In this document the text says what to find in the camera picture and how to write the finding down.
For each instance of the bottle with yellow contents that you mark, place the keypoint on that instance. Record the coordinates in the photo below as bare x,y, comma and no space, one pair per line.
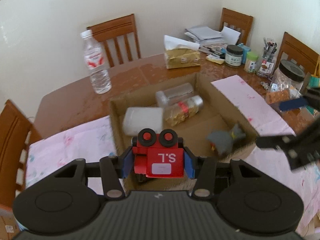
182,111

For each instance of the clear pen holder jar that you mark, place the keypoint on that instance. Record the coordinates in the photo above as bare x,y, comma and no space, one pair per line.
267,62

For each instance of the white envelope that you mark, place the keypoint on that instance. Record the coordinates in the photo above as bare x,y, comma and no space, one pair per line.
231,35

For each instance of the dark jar black lid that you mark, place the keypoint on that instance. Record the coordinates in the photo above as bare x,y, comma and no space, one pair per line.
234,56

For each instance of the small jar green lid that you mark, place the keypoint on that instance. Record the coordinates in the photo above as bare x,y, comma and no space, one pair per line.
250,63

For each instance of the white translucent plastic box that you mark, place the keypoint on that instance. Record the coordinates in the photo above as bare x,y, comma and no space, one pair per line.
142,120

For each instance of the pile of pens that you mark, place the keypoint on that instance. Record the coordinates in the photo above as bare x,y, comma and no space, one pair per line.
212,50

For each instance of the cardboard box white label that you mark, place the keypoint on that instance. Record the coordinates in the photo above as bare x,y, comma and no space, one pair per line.
7,222

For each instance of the wooden chair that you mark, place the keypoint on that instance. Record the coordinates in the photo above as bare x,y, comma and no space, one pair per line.
297,48
236,20
12,135
117,35

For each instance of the stack of papers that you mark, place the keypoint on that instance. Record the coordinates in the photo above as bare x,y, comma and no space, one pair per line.
202,33

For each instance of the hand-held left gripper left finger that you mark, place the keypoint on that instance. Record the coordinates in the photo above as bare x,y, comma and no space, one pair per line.
126,163

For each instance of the pink floral cloth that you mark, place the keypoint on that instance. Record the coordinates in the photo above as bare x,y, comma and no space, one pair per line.
75,140

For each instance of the yellow flat pack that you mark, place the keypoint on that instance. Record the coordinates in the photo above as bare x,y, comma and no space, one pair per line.
215,59

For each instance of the grey hippo toy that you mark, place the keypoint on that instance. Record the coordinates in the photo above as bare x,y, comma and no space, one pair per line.
222,140

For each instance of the gold tissue pack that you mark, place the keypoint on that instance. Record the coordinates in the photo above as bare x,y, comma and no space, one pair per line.
181,57

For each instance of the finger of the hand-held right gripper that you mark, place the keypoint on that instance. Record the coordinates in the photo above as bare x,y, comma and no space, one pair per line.
268,142
291,104

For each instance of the large clear jar black lid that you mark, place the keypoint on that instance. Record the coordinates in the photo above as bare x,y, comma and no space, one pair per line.
287,77

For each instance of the teal small box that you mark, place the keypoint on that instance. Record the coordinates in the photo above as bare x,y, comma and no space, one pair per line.
245,48

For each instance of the red toy train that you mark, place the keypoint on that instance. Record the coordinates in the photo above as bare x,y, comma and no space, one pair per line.
162,160

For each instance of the clear plastic jar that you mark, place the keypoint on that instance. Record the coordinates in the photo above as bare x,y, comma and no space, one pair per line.
175,93

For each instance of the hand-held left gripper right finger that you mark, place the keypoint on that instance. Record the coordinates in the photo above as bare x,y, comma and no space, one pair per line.
190,163

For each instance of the clear water bottle red label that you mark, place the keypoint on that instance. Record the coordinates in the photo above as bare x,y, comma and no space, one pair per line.
96,62

